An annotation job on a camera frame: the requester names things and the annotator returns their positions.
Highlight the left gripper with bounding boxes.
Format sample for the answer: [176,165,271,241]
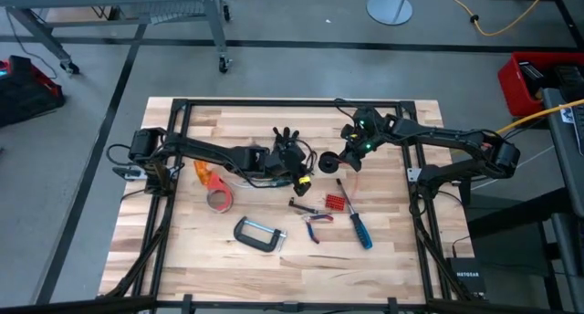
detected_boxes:
[267,141,315,198]

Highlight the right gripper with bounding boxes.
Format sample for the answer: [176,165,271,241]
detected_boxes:
[337,114,377,173]

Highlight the small black hand tool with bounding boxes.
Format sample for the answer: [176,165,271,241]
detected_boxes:
[287,198,322,216]

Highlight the red bit holder block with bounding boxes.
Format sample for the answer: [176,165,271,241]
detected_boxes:
[323,193,348,213]

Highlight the black work glove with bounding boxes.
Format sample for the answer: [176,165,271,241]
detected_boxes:
[271,125,303,147]

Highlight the black C-clamp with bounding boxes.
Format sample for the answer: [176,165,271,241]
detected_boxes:
[232,215,289,255]

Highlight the round grey stand base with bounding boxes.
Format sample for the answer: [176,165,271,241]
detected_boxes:
[365,0,414,26]

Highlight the red plastic crate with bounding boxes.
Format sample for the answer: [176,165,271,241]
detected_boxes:
[496,50,584,120]

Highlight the grey side desk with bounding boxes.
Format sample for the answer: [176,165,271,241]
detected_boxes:
[539,87,584,307]

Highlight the black red toolbox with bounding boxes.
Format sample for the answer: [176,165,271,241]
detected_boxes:
[0,54,67,129]

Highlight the green wire coil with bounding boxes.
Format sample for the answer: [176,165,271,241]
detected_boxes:
[259,177,296,189]

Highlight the red blue handled pliers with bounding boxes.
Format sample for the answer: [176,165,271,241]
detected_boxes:
[302,213,336,246]

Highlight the white wire coil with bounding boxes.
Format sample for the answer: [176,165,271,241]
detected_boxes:
[227,176,275,191]

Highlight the blue black handled screwdriver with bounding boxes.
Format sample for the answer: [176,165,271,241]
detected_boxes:
[335,177,374,251]

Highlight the black aluminium table frame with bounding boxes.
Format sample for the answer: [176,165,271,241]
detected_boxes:
[0,97,584,314]

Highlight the white floor cable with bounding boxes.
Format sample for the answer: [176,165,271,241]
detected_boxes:
[469,143,545,193]

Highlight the black Netgear network switch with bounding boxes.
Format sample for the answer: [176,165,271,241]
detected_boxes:
[445,256,487,295]

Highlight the yellow power cable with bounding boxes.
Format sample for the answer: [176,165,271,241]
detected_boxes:
[436,0,555,38]
[495,98,584,136]

